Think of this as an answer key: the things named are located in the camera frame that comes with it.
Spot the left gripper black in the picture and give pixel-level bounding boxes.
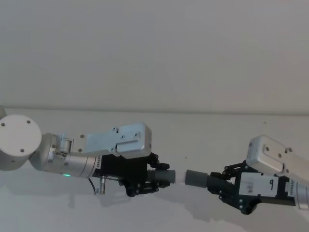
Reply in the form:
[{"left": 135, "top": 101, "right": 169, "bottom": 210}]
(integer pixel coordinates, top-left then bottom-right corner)
[{"left": 96, "top": 153, "right": 170, "bottom": 198}]

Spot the grey cuff black ribbed hose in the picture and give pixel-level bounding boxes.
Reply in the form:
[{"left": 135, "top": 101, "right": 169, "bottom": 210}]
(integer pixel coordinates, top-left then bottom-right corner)
[
  {"left": 185, "top": 170, "right": 234, "bottom": 194},
  {"left": 147, "top": 169, "right": 176, "bottom": 184}
]

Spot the white curtain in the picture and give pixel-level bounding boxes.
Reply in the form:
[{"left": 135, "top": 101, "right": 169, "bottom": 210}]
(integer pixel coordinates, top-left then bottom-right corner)
[{"left": 0, "top": 0, "right": 309, "bottom": 114}]

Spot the thin dark gripper cable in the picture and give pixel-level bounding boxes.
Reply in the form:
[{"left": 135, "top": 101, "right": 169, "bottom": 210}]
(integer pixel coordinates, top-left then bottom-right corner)
[{"left": 88, "top": 176, "right": 124, "bottom": 195}]

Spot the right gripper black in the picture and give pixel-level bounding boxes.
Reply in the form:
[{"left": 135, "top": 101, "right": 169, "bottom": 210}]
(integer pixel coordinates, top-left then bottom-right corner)
[{"left": 217, "top": 160, "right": 298, "bottom": 215}]

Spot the white table cloth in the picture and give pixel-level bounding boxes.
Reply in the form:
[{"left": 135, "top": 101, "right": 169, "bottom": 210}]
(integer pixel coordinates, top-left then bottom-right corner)
[{"left": 0, "top": 108, "right": 309, "bottom": 232}]

